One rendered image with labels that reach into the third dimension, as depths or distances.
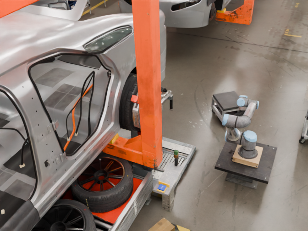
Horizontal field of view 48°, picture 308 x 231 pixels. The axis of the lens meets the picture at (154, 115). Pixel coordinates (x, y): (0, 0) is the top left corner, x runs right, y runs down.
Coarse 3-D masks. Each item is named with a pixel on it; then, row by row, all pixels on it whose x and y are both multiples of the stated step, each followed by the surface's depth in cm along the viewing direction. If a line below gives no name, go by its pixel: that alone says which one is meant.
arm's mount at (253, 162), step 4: (236, 148) 406; (256, 148) 404; (260, 148) 404; (236, 152) 401; (256, 152) 399; (260, 152) 399; (236, 156) 395; (240, 156) 395; (256, 156) 393; (260, 156) 394; (232, 160) 398; (236, 160) 396; (240, 160) 393; (244, 160) 390; (248, 160) 389; (252, 160) 389; (256, 160) 389; (244, 164) 393; (248, 164) 391; (252, 164) 389; (256, 164) 386
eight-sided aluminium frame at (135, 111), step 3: (135, 105) 373; (138, 105) 372; (135, 108) 372; (138, 108) 371; (132, 111) 374; (135, 111) 373; (138, 111) 373; (135, 114) 378; (138, 114) 376; (135, 117) 380; (138, 117) 378; (135, 120) 382; (138, 120) 379; (135, 123) 384; (138, 123) 381; (135, 126) 388; (138, 126) 384
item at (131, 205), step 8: (152, 176) 379; (144, 184) 363; (136, 192) 354; (144, 192) 368; (136, 200) 352; (128, 208) 338; (136, 208) 355; (120, 216) 331; (128, 216) 342; (120, 224) 327
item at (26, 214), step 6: (24, 204) 268; (30, 204) 272; (18, 210) 264; (24, 210) 267; (30, 210) 273; (36, 210) 276; (12, 216) 260; (18, 216) 263; (24, 216) 268; (30, 216) 271; (36, 216) 278; (6, 222) 255; (12, 222) 258; (18, 222) 263; (24, 222) 266; (30, 222) 272; (36, 222) 280; (0, 228) 251; (6, 228) 254; (12, 228) 258; (18, 228) 262; (24, 228) 267; (30, 228) 274
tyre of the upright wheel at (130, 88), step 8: (128, 80) 381; (136, 80) 380; (128, 88) 374; (136, 88) 374; (128, 96) 371; (120, 104) 374; (128, 104) 370; (120, 112) 376; (128, 112) 372; (120, 120) 382; (128, 120) 377; (128, 128) 389; (136, 128) 400
